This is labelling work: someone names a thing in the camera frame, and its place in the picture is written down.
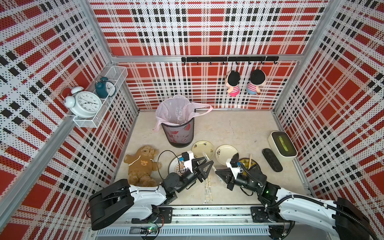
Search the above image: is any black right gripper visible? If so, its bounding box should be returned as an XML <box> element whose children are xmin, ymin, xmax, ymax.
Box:
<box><xmin>215</xmin><ymin>168</ymin><xmax>259</xmax><ymax>194</ymax></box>

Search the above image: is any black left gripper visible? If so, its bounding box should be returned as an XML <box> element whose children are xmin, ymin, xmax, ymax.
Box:
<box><xmin>175</xmin><ymin>156</ymin><xmax>214</xmax><ymax>194</ymax></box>

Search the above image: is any bare wooden chopsticks pair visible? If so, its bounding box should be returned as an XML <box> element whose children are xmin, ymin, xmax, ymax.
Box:
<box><xmin>248</xmin><ymin>154</ymin><xmax>252</xmax><ymax>170</ymax></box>

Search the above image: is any chopsticks pack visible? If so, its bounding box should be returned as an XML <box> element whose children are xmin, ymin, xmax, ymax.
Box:
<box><xmin>204</xmin><ymin>176</ymin><xmax>213</xmax><ymax>205</ymax></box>
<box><xmin>203</xmin><ymin>152</ymin><xmax>217</xmax><ymax>173</ymax></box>

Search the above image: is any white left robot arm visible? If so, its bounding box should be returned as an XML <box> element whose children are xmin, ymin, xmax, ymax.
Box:
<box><xmin>88</xmin><ymin>158</ymin><xmax>214</xmax><ymax>231</ymax></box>

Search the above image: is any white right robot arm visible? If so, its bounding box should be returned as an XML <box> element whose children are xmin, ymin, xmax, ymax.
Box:
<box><xmin>216</xmin><ymin>163</ymin><xmax>378</xmax><ymax>240</ymax></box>

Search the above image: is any white orange patterned plate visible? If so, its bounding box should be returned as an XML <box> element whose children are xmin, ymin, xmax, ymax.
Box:
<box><xmin>168</xmin><ymin>151</ymin><xmax>194</xmax><ymax>176</ymax></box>

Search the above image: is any cream plate with flowers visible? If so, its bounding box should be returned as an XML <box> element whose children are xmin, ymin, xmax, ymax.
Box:
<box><xmin>192</xmin><ymin>141</ymin><xmax>215</xmax><ymax>159</ymax></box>

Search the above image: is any yellow dark patterned plate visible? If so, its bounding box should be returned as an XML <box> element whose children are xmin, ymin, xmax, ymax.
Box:
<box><xmin>239</xmin><ymin>158</ymin><xmax>261</xmax><ymax>170</ymax></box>

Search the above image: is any cream plate with black pattern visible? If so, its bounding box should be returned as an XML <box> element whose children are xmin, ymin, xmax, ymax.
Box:
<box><xmin>215</xmin><ymin>145</ymin><xmax>238</xmax><ymax>166</ymax></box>

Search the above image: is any black mesh trash bin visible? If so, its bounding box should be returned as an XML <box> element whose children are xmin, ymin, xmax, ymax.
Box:
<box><xmin>162</xmin><ymin>118</ymin><xmax>195</xmax><ymax>148</ymax></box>

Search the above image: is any black remote control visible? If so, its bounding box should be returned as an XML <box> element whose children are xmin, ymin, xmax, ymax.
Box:
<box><xmin>262</xmin><ymin>149</ymin><xmax>283</xmax><ymax>173</ymax></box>

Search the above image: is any brown teddy bear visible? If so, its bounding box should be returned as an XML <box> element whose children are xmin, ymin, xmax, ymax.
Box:
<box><xmin>124</xmin><ymin>145</ymin><xmax>161</xmax><ymax>187</ymax></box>

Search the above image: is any pink plastic bin liner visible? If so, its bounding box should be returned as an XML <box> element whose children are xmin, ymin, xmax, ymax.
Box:
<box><xmin>153</xmin><ymin>95</ymin><xmax>213</xmax><ymax>133</ymax></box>

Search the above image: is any white box with green display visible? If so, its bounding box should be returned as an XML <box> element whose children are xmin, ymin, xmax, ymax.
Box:
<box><xmin>268</xmin><ymin>131</ymin><xmax>298</xmax><ymax>163</ymax></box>

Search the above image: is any green circuit board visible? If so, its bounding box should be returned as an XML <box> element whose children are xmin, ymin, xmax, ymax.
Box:
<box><xmin>140</xmin><ymin>227</ymin><xmax>159</xmax><ymax>236</ymax></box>

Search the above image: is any doll with pink dress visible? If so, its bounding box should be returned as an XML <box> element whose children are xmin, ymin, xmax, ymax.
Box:
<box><xmin>225</xmin><ymin>71</ymin><xmax>240</xmax><ymax>97</ymax></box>

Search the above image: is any doll with striped shirt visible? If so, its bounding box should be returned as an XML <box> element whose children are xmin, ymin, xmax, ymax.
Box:
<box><xmin>246</xmin><ymin>70</ymin><xmax>266</xmax><ymax>95</ymax></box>

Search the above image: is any teal alarm clock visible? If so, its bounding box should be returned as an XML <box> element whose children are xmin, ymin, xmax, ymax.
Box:
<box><xmin>95</xmin><ymin>77</ymin><xmax>117</xmax><ymax>99</ymax></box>

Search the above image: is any white alarm clock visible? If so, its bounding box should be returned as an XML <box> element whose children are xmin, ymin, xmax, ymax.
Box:
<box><xmin>64</xmin><ymin>86</ymin><xmax>102</xmax><ymax>119</ymax></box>

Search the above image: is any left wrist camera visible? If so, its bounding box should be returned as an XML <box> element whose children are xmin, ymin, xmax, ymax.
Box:
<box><xmin>180</xmin><ymin>151</ymin><xmax>194</xmax><ymax>173</ymax></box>

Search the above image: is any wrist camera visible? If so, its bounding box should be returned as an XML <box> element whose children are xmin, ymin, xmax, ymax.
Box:
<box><xmin>180</xmin><ymin>151</ymin><xmax>194</xmax><ymax>173</ymax></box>
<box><xmin>226</xmin><ymin>159</ymin><xmax>243</xmax><ymax>179</ymax></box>

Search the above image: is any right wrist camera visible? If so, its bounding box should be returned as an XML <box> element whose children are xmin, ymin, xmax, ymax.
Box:
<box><xmin>226</xmin><ymin>159</ymin><xmax>243</xmax><ymax>179</ymax></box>

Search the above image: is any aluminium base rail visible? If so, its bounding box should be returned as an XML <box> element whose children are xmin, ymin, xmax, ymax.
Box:
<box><xmin>85</xmin><ymin>205</ymin><xmax>329</xmax><ymax>240</ymax></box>

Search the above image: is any black hook rail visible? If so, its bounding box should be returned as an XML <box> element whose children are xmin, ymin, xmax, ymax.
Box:
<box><xmin>181</xmin><ymin>56</ymin><xmax>280</xmax><ymax>63</ymax></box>

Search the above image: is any white wire wall shelf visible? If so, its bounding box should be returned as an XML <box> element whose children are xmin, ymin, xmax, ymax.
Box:
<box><xmin>65</xmin><ymin>66</ymin><xmax>128</xmax><ymax>128</ymax></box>

